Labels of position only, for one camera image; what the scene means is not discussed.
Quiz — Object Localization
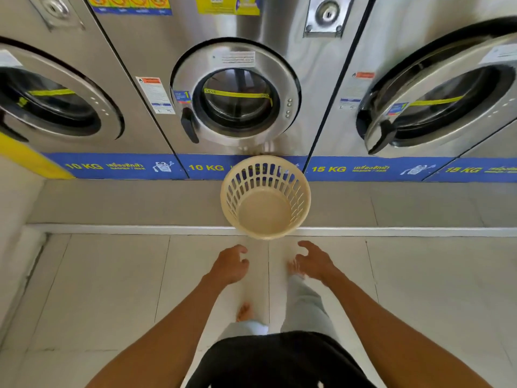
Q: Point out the person's left hand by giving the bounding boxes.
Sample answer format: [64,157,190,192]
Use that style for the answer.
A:
[208,245,250,287]

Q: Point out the person's right hand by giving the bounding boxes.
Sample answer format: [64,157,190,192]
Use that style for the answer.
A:
[294,241,339,284]

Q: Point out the person's left forearm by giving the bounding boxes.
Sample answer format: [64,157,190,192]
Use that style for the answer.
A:
[86,276,228,388]

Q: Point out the person's right forearm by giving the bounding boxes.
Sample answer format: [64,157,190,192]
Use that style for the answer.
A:
[322,269,494,388]

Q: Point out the light grey trousers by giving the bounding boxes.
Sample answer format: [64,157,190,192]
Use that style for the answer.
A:
[217,274,339,342]

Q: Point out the beige plastic laundry basket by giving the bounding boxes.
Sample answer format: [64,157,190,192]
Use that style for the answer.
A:
[220,155,312,240]

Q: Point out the black shirt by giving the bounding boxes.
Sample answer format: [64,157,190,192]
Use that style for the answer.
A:
[185,331,377,388]

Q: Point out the blue capacity band sticker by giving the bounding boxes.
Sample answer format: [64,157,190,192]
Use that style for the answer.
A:
[177,154,308,182]
[44,152,189,181]

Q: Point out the orange white warning label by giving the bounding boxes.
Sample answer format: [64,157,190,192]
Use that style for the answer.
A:
[338,71,376,112]

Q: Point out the white door label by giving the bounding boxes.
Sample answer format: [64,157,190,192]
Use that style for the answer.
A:
[478,43,517,65]
[212,51,257,68]
[0,50,23,68]

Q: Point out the large round steel washer door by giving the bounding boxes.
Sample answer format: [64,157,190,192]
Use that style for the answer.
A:
[361,33,517,159]

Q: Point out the large steel washing machine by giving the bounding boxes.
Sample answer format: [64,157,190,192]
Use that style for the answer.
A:
[421,119,517,183]
[304,0,517,183]

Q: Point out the yellow panel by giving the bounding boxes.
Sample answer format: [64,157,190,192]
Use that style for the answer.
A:
[0,131,76,181]

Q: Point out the steel lock plate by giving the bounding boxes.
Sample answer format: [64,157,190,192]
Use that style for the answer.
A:
[303,0,357,38]
[25,0,86,31]

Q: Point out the yellow blue instruction sticker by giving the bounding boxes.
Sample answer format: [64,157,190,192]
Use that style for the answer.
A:
[84,0,173,16]

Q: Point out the black door handle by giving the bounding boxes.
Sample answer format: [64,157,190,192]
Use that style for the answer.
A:
[180,107,200,144]
[0,116,30,143]
[367,119,399,155]

